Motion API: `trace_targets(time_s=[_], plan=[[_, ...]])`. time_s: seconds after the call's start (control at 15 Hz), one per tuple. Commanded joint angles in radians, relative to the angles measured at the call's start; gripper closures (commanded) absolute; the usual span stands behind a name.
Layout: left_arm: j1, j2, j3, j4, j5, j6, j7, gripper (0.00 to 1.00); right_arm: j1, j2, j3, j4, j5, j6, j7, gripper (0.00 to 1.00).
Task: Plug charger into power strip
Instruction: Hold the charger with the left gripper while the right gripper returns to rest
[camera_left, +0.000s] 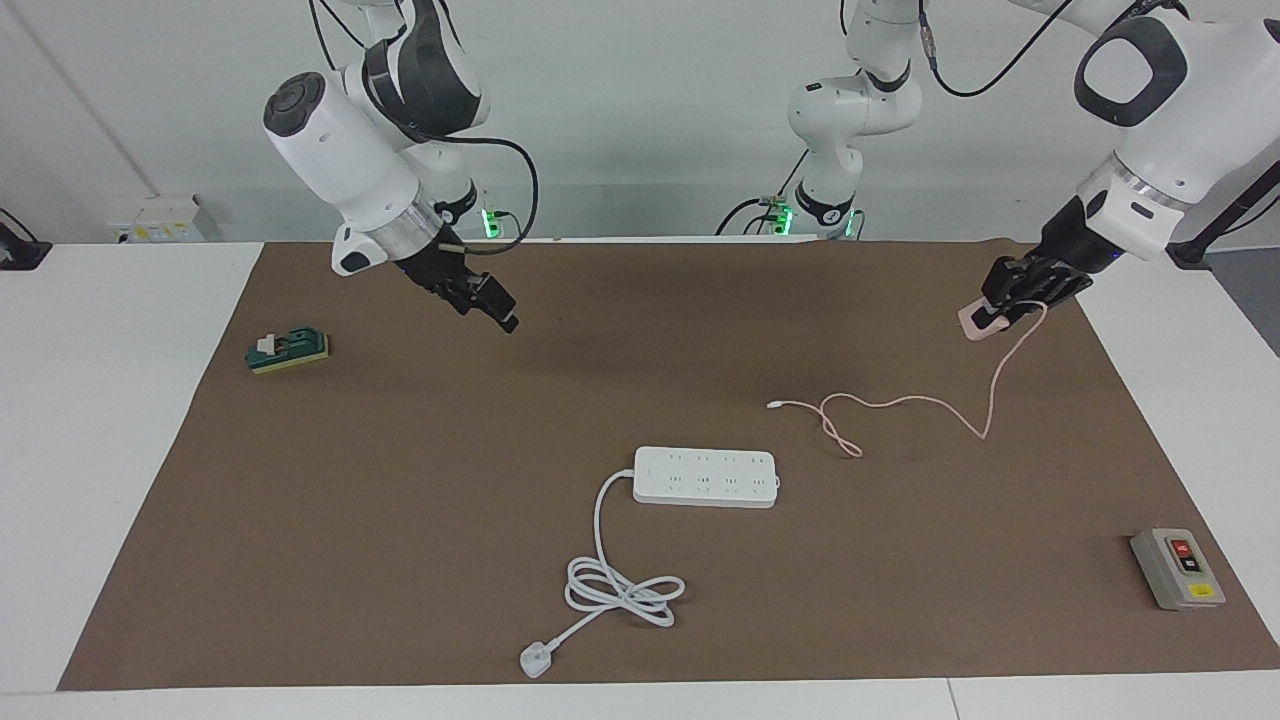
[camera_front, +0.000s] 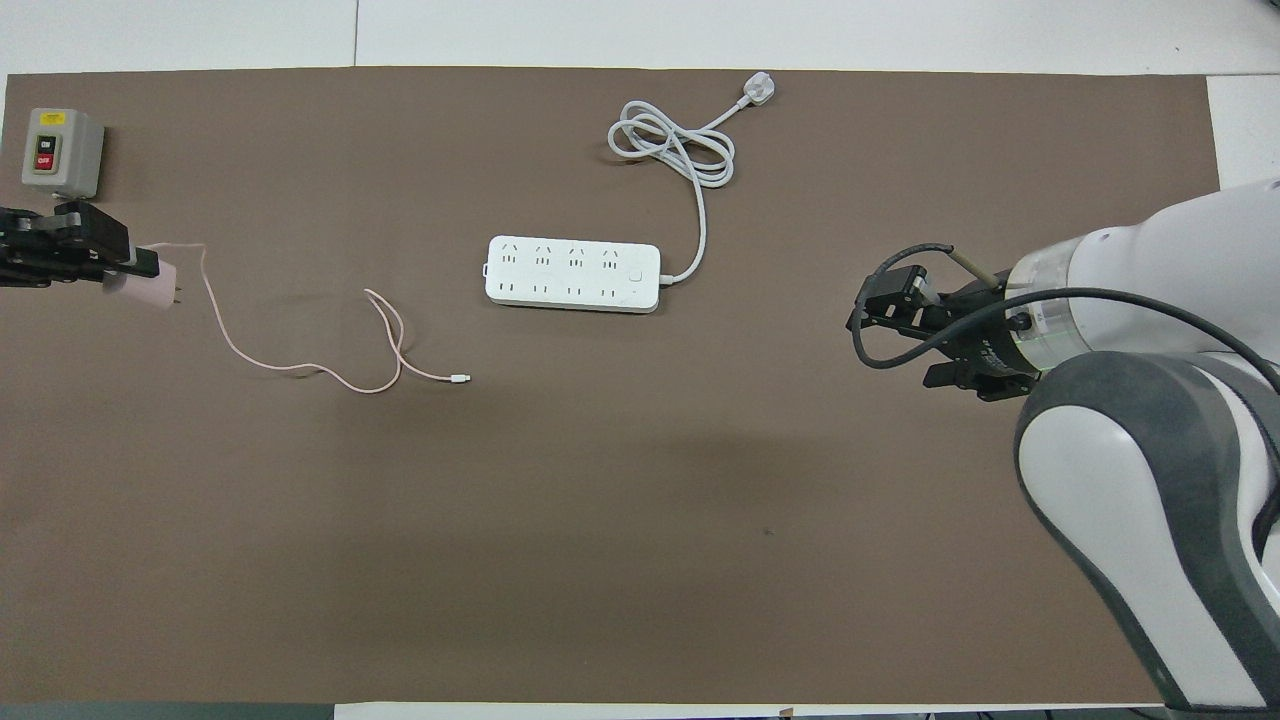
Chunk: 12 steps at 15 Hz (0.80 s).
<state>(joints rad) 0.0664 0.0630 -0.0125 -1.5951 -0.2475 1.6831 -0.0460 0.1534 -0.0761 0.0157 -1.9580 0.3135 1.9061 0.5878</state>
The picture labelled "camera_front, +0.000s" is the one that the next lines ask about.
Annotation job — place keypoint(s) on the brown table mat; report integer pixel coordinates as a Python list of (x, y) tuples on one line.
[(600, 560)]

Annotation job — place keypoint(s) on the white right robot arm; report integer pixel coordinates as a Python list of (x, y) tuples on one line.
[(1150, 500)]

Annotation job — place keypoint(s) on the grey on-off switch box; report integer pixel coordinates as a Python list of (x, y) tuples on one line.
[(65, 155)]

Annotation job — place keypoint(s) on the pink charger adapter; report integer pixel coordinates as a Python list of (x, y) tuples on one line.
[(150, 292)]

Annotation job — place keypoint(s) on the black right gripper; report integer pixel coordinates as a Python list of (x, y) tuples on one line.
[(985, 345)]

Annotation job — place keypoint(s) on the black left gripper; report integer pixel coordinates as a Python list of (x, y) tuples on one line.
[(70, 245)]

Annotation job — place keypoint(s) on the white three-pin plug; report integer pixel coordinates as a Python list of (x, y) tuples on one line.
[(758, 90)]

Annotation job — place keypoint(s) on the white power strip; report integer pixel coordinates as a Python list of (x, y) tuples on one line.
[(570, 275)]

